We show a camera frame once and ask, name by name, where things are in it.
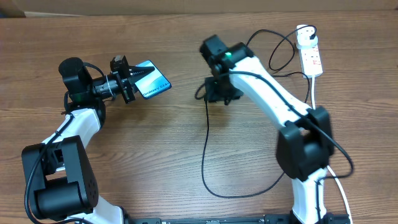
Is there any white charger plug adapter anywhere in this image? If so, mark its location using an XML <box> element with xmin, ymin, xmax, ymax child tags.
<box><xmin>296</xmin><ymin>27</ymin><xmax>318</xmax><ymax>50</ymax></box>

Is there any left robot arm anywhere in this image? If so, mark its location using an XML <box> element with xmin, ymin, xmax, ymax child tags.
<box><xmin>21</xmin><ymin>55</ymin><xmax>171</xmax><ymax>223</ymax></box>

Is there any white power strip cord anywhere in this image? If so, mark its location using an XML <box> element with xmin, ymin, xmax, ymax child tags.
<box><xmin>310</xmin><ymin>77</ymin><xmax>354</xmax><ymax>224</ymax></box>

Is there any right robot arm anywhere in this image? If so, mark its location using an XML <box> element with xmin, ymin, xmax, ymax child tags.
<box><xmin>200</xmin><ymin>35</ymin><xmax>334</xmax><ymax>223</ymax></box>

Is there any white power strip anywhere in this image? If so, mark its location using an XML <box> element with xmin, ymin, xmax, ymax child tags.
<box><xmin>295</xmin><ymin>24</ymin><xmax>323</xmax><ymax>78</ymax></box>

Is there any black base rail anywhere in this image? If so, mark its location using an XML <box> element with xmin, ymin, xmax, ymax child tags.
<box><xmin>124</xmin><ymin>213</ymin><xmax>351</xmax><ymax>224</ymax></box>

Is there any blue Galaxy smartphone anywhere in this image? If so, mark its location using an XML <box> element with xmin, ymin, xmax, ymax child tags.
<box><xmin>135</xmin><ymin>60</ymin><xmax>172</xmax><ymax>100</ymax></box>

